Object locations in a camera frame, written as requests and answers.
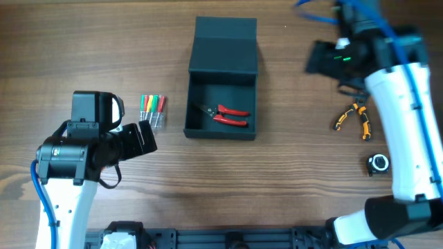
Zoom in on clear screwdriver set case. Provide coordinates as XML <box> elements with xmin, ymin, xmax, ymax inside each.
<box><xmin>139</xmin><ymin>95</ymin><xmax>167</xmax><ymax>130</ymax></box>

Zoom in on black white tape measure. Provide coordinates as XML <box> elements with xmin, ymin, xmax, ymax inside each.
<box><xmin>366</xmin><ymin>154</ymin><xmax>390</xmax><ymax>177</ymax></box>

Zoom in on left blue cable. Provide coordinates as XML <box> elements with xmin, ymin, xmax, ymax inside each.
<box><xmin>30</xmin><ymin>159</ymin><xmax>58</xmax><ymax>249</ymax></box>

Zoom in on orange black pliers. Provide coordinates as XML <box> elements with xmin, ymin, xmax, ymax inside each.
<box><xmin>332</xmin><ymin>98</ymin><xmax>373</xmax><ymax>142</ymax></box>

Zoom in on right blue cable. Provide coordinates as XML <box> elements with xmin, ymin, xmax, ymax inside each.
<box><xmin>293</xmin><ymin>0</ymin><xmax>443</xmax><ymax>249</ymax></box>

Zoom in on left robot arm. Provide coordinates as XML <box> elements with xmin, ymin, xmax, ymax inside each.
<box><xmin>30</xmin><ymin>91</ymin><xmax>157</xmax><ymax>248</ymax></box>

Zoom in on red handled snips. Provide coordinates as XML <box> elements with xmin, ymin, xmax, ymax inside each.
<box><xmin>192</xmin><ymin>102</ymin><xmax>250</xmax><ymax>127</ymax></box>

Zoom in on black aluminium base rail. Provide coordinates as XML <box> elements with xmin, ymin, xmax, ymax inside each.
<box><xmin>84</xmin><ymin>225</ymin><xmax>388</xmax><ymax>249</ymax></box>

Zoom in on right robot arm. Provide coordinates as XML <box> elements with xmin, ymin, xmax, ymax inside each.
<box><xmin>306</xmin><ymin>0</ymin><xmax>442</xmax><ymax>248</ymax></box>

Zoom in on blue cable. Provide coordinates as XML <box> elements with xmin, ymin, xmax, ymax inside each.
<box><xmin>293</xmin><ymin>0</ymin><xmax>443</xmax><ymax>249</ymax></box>
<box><xmin>30</xmin><ymin>159</ymin><xmax>58</xmax><ymax>249</ymax></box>

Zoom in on dark green open box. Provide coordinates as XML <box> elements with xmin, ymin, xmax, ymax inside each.
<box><xmin>183</xmin><ymin>17</ymin><xmax>258</xmax><ymax>140</ymax></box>

